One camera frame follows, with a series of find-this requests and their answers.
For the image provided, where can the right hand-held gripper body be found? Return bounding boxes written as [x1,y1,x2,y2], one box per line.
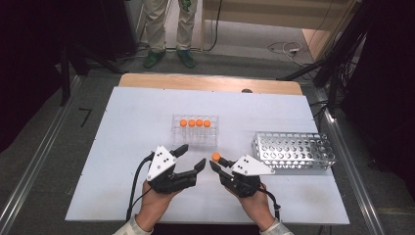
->
[229,154,276,199]

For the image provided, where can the person's left hand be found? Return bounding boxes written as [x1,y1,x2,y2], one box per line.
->
[134,180,179,231]

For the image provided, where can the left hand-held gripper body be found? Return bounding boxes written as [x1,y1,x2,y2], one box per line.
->
[146,144,184,195]

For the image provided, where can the white table board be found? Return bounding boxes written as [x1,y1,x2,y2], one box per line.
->
[64,85,350,226]

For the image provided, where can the perforated metal tube rack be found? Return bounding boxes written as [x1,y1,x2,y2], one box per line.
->
[251,130,338,171]

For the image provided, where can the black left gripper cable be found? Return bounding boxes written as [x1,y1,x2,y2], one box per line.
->
[125,151,155,223]

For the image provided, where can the black hanging cable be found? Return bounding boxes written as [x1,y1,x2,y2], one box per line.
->
[204,0,225,53]

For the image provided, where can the black stand with cables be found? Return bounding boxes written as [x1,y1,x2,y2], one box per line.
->
[276,0,371,114]

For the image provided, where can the light wooden furniture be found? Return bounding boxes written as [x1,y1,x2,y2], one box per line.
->
[201,0,361,63]

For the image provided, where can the wooden table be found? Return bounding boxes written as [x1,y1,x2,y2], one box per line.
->
[117,72,304,97]

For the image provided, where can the dark cabinet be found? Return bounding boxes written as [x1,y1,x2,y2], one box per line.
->
[99,0,146,62]

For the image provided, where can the aluminium floor rail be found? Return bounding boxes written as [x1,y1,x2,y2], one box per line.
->
[0,75,82,235]
[314,87,387,235]

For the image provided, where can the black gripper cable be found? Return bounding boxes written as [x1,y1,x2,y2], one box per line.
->
[125,151,155,223]
[257,183,282,221]

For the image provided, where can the person's right hand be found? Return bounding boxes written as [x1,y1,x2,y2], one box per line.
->
[227,183,276,232]

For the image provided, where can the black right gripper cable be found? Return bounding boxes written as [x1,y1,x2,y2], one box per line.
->
[257,183,282,221]

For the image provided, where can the black metal stand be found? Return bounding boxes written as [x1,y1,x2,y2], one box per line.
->
[58,38,126,108]

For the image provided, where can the clear plastic tube rack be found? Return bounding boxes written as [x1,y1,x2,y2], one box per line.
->
[170,114,219,148]

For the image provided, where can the white floor cable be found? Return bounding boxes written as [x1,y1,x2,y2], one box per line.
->
[266,40,315,69]

